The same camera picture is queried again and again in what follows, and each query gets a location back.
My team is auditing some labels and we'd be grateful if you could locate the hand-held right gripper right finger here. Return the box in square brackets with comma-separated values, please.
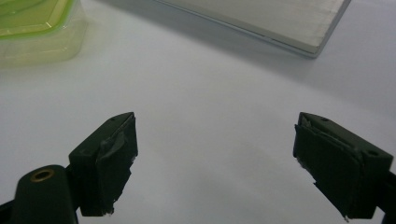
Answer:
[292, 112, 394, 219]

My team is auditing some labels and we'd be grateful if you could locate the white wire rack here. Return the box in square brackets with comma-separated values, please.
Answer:
[153, 0, 353, 59]

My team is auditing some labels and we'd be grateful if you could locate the green lidded plastic container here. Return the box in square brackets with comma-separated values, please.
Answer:
[0, 0, 88, 65]

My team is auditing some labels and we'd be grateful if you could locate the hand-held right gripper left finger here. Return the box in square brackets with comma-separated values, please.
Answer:
[68, 111, 139, 217]

